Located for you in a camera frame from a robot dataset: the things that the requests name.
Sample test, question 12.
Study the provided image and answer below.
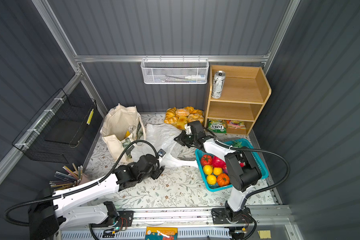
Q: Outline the toothpaste tube in basket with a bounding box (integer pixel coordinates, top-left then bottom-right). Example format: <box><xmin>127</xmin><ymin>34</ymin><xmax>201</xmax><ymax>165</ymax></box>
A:
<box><xmin>185</xmin><ymin>75</ymin><xmax>206</xmax><ymax>82</ymax></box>

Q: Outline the black wire wall basket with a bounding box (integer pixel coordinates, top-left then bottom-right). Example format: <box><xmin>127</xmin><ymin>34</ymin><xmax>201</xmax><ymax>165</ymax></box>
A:
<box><xmin>12</xmin><ymin>89</ymin><xmax>97</xmax><ymax>164</ymax></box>

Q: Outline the colourful book at front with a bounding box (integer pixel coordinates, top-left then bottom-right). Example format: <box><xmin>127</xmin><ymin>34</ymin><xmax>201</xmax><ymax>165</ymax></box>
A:
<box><xmin>145</xmin><ymin>227</ymin><xmax>178</xmax><ymax>240</ymax></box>

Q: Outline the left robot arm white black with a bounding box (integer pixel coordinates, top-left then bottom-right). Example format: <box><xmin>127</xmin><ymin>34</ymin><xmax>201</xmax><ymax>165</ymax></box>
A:
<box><xmin>4</xmin><ymin>140</ymin><xmax>166</xmax><ymax>240</ymax></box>

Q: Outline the silver can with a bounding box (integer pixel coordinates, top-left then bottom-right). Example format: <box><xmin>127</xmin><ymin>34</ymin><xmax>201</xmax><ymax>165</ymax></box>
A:
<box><xmin>127</xmin><ymin>125</ymin><xmax>136</xmax><ymax>134</ymax></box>
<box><xmin>211</xmin><ymin>71</ymin><xmax>226</xmax><ymax>99</ymax></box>

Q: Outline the wooden shelf unit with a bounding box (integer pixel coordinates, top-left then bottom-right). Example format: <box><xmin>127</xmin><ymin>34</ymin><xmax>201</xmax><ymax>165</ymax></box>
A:
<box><xmin>204</xmin><ymin>65</ymin><xmax>272</xmax><ymax>136</ymax></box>

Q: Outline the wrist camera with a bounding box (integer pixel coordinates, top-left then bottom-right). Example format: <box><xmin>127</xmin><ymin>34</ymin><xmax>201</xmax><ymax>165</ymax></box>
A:
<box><xmin>158</xmin><ymin>149</ymin><xmax>166</xmax><ymax>158</ymax></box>
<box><xmin>185</xmin><ymin>124</ymin><xmax>193</xmax><ymax>135</ymax></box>

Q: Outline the bread rolls cluster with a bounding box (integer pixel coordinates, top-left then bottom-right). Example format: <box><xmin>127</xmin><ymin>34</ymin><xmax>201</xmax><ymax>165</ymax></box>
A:
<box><xmin>164</xmin><ymin>107</ymin><xmax>205</xmax><ymax>130</ymax></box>

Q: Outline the yellow lemon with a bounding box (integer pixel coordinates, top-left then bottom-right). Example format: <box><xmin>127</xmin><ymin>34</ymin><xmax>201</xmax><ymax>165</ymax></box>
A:
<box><xmin>203</xmin><ymin>165</ymin><xmax>214</xmax><ymax>176</ymax></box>
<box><xmin>206</xmin><ymin>174</ymin><xmax>217</xmax><ymax>186</ymax></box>
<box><xmin>212</xmin><ymin>168</ymin><xmax>223</xmax><ymax>177</ymax></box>

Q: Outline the yellow snack packet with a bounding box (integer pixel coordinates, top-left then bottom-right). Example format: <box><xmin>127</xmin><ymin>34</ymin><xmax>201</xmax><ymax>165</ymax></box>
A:
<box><xmin>124</xmin><ymin>131</ymin><xmax>131</xmax><ymax>139</ymax></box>

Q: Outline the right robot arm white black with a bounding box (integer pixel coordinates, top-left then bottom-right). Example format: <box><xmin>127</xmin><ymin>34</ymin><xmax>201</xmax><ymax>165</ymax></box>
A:
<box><xmin>174</xmin><ymin>121</ymin><xmax>291</xmax><ymax>223</ymax></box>

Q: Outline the yellow sticky note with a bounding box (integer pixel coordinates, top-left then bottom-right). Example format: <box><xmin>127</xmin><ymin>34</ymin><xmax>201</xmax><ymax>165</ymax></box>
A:
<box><xmin>258</xmin><ymin>230</ymin><xmax>272</xmax><ymax>240</ymax></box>

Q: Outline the cream canvas tote bag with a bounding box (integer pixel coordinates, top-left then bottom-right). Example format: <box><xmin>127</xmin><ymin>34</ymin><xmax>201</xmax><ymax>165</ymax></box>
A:
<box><xmin>101</xmin><ymin>104</ymin><xmax>146</xmax><ymax>161</ymax></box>

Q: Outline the pink dragon fruit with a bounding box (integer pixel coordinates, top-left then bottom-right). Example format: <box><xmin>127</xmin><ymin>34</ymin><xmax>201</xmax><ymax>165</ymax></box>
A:
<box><xmin>212</xmin><ymin>156</ymin><xmax>227</xmax><ymax>169</ymax></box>

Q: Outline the green snack packet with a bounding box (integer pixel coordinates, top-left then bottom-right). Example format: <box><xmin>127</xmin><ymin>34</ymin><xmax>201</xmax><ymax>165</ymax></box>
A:
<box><xmin>208</xmin><ymin>119</ymin><xmax>227</xmax><ymax>134</ymax></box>

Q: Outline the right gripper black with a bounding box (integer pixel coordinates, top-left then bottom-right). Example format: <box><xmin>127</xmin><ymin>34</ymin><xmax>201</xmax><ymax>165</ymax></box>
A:
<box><xmin>174</xmin><ymin>130</ymin><xmax>198</xmax><ymax>148</ymax></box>

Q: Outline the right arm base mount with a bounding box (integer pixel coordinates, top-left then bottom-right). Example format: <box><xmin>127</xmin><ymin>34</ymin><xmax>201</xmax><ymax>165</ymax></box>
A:
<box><xmin>211</xmin><ymin>208</ymin><xmax>253</xmax><ymax>225</ymax></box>

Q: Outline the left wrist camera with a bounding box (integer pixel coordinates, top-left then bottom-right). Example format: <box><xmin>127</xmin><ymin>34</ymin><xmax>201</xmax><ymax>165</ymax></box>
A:
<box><xmin>158</xmin><ymin>149</ymin><xmax>166</xmax><ymax>158</ymax></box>

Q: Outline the floral table mat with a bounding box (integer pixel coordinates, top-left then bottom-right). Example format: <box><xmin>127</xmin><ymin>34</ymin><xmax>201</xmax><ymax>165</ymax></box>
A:
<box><xmin>68</xmin><ymin>113</ymin><xmax>277</xmax><ymax>210</ymax></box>

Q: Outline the red tomato toy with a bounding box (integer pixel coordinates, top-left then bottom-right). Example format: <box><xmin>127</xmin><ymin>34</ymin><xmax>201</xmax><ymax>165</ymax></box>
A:
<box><xmin>200</xmin><ymin>154</ymin><xmax>213</xmax><ymax>167</ymax></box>

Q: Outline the yellow lemon lower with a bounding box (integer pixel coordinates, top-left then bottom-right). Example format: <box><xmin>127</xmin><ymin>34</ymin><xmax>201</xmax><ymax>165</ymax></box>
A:
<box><xmin>206</xmin><ymin>174</ymin><xmax>217</xmax><ymax>186</ymax></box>

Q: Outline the white plastic grocery bag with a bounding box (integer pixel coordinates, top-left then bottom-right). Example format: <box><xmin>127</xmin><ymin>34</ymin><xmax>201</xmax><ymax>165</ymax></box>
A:
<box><xmin>146</xmin><ymin>124</ymin><xmax>198</xmax><ymax>168</ymax></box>

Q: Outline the coloured pencils bundle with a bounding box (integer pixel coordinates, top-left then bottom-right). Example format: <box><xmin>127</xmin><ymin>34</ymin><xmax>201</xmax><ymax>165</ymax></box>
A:
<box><xmin>49</xmin><ymin>164</ymin><xmax>85</xmax><ymax>190</ymax></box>

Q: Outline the yellow lemon upper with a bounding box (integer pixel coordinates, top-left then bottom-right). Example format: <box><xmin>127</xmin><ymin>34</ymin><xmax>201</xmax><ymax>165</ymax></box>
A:
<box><xmin>203</xmin><ymin>165</ymin><xmax>214</xmax><ymax>176</ymax></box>

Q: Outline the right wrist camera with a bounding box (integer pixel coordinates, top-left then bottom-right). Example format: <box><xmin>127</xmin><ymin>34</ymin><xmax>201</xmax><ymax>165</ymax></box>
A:
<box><xmin>185</xmin><ymin>124</ymin><xmax>193</xmax><ymax>135</ymax></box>

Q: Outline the white wire wall basket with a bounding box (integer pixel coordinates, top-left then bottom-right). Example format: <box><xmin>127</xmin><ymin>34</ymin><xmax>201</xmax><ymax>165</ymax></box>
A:
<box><xmin>141</xmin><ymin>58</ymin><xmax>210</xmax><ymax>85</ymax></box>

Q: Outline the yellow lemon middle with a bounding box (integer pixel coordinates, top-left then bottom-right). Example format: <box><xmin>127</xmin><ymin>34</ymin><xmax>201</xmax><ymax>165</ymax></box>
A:
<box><xmin>212</xmin><ymin>168</ymin><xmax>223</xmax><ymax>177</ymax></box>

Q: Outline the pink snack packet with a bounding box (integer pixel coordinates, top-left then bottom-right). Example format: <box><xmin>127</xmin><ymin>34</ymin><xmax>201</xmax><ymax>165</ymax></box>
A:
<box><xmin>227</xmin><ymin>120</ymin><xmax>247</xmax><ymax>130</ymax></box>

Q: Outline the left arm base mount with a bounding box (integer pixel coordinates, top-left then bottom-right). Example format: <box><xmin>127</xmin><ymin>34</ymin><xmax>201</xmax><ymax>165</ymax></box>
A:
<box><xmin>91</xmin><ymin>211</ymin><xmax>135</xmax><ymax>229</ymax></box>

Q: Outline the teal plastic fruit basket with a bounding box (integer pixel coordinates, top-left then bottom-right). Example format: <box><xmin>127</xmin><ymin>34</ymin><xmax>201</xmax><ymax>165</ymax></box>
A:
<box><xmin>195</xmin><ymin>146</ymin><xmax>269</xmax><ymax>192</ymax></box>

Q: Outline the orange pumpkin toy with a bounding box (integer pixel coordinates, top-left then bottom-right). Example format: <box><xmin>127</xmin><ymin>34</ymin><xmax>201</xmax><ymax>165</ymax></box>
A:
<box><xmin>217</xmin><ymin>173</ymin><xmax>230</xmax><ymax>187</ymax></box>

